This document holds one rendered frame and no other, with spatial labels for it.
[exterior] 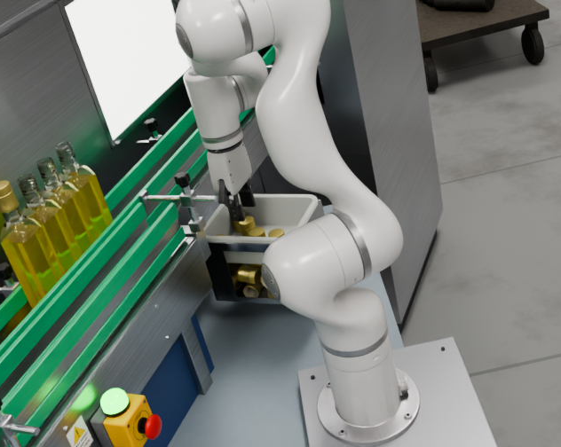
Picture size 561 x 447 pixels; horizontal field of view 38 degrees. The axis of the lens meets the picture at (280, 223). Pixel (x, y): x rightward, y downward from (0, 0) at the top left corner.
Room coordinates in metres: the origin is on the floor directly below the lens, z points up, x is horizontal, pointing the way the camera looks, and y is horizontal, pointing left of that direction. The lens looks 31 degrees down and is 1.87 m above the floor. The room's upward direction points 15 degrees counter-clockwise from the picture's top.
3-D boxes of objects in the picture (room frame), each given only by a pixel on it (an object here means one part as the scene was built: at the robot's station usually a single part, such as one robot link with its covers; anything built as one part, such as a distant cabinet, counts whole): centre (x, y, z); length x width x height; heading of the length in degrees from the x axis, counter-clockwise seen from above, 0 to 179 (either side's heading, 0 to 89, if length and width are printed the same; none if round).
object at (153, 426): (1.00, 0.29, 0.96); 0.04 x 0.03 x 0.04; 151
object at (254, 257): (1.50, 0.07, 0.92); 0.27 x 0.17 x 0.15; 61
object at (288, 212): (1.49, 0.04, 0.97); 0.22 x 0.17 x 0.09; 61
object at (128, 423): (1.02, 0.33, 0.96); 0.07 x 0.07 x 0.07; 61
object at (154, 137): (1.74, 0.24, 1.11); 0.07 x 0.04 x 0.13; 61
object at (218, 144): (1.53, 0.07, 1.19); 0.09 x 0.08 x 0.03; 150
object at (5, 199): (1.24, 0.43, 1.31); 0.04 x 0.04 x 0.04
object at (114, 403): (1.03, 0.33, 1.01); 0.05 x 0.05 x 0.03
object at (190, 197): (1.43, 0.18, 1.12); 0.17 x 0.03 x 0.12; 61
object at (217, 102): (1.53, 0.07, 1.27); 0.09 x 0.08 x 0.13; 107
